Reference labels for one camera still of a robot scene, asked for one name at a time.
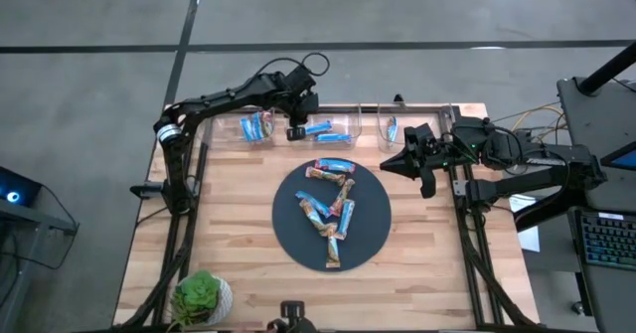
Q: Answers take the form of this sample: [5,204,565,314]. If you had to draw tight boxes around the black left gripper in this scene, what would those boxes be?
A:
[286,89,321,142]

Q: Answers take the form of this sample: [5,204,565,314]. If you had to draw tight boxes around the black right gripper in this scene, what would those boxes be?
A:
[380,134,456,199]

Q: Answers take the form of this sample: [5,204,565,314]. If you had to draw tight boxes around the blue brown granola bar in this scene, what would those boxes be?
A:
[298,198,329,233]

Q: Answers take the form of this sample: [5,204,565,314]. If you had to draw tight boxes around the green orange granola bar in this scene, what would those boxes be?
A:
[322,223,343,269]

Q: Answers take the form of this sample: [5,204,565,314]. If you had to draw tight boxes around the brown red granola bar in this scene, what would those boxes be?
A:
[328,178,357,219]

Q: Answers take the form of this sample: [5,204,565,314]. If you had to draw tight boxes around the clear plastic bin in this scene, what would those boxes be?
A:
[376,102,458,154]
[218,104,277,150]
[284,104,364,151]

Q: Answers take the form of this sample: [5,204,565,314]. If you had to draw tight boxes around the dark round plate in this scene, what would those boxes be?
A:
[271,157,393,273]

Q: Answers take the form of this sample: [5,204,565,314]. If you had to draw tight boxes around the white paper sheet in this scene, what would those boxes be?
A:
[509,193,542,253]

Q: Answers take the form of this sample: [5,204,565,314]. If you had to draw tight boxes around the grey side desk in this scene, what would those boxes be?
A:
[556,77,636,333]

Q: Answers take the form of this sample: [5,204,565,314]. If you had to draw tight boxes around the succulent in white pot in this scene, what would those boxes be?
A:
[170,269,235,328]

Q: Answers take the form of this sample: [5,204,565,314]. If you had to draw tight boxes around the backlit keyboard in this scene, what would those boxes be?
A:
[578,212,636,270]

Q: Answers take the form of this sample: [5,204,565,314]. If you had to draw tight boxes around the black monitor blue screen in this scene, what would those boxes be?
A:
[599,141,636,173]

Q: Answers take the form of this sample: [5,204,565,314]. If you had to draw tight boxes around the black pole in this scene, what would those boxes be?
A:
[578,42,636,96]

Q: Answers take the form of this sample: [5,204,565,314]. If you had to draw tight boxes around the black device blue light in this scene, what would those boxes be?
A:
[0,166,44,208]

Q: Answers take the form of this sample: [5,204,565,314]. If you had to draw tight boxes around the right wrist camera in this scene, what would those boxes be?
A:
[403,125,433,150]

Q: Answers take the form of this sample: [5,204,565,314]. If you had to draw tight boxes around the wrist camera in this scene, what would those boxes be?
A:
[403,125,433,150]
[283,64,319,94]

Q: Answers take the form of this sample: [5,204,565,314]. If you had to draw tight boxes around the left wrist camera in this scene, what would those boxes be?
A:
[283,64,319,94]

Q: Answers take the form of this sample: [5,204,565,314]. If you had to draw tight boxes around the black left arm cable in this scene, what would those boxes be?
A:
[250,52,332,93]

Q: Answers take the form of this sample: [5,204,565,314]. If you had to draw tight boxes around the yellow cable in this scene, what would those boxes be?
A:
[511,104,565,140]

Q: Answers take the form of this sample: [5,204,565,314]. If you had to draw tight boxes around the black aluminium rig frame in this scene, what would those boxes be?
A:
[113,101,543,333]

